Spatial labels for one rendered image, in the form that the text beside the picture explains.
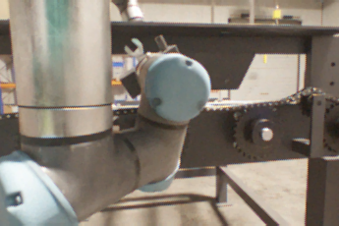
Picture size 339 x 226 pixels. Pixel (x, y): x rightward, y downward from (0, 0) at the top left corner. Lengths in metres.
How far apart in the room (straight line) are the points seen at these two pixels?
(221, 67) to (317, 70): 0.33
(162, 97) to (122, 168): 0.08
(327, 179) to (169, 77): 0.75
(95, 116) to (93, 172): 0.05
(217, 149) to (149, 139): 0.42
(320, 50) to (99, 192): 0.77
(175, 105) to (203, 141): 0.41
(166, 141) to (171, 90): 0.07
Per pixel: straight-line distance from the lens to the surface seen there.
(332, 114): 0.78
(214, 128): 0.60
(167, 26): 0.54
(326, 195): 0.88
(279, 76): 12.10
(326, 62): 0.83
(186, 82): 0.20
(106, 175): 0.18
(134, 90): 0.38
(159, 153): 0.23
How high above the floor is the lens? 0.98
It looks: 6 degrees down
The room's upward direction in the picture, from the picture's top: 2 degrees counter-clockwise
